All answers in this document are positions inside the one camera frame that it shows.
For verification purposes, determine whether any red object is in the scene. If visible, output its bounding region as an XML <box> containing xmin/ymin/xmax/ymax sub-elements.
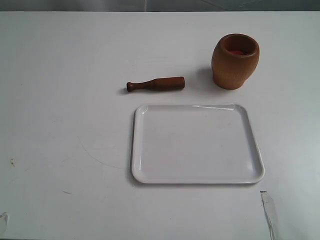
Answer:
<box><xmin>230</xmin><ymin>50</ymin><xmax>245</xmax><ymax>55</ymax></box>

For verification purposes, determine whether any clear tape piece left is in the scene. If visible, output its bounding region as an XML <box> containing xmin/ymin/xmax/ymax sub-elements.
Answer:
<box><xmin>0</xmin><ymin>212</ymin><xmax>8</xmax><ymax>235</ymax></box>

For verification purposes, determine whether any white rectangular plastic tray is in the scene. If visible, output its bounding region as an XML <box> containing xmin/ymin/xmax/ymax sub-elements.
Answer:
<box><xmin>131</xmin><ymin>103</ymin><xmax>265</xmax><ymax>185</ymax></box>

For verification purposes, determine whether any clear tape strip right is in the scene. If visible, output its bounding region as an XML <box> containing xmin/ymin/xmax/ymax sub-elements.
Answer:
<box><xmin>260</xmin><ymin>190</ymin><xmax>279</xmax><ymax>240</ymax></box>

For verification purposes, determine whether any brown wooden pestle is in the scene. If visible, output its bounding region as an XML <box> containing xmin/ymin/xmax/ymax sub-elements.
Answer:
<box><xmin>126</xmin><ymin>76</ymin><xmax>185</xmax><ymax>92</ymax></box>

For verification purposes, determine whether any wooden mortar cup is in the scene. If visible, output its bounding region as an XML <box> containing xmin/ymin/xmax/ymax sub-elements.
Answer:
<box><xmin>211</xmin><ymin>33</ymin><xmax>260</xmax><ymax>90</ymax></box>

